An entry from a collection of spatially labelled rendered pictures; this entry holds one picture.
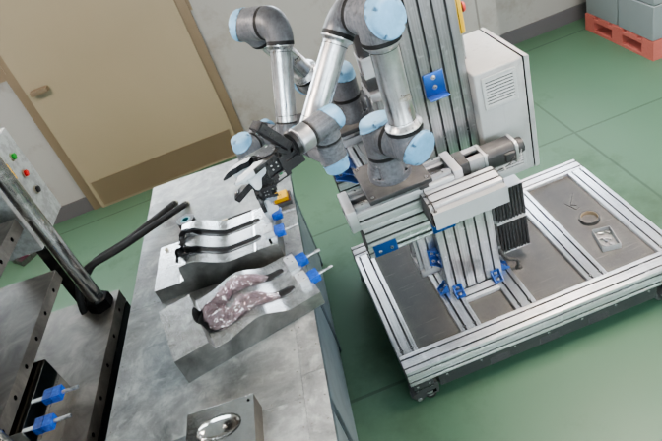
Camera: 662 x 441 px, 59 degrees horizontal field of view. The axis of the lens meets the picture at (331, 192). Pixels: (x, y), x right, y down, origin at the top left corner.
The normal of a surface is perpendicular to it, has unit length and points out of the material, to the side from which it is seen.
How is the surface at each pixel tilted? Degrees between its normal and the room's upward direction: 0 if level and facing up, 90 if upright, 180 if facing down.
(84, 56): 90
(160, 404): 0
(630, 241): 0
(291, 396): 0
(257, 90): 90
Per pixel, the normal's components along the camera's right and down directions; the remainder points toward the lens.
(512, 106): 0.23, 0.51
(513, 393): -0.29, -0.78
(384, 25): 0.58, 0.19
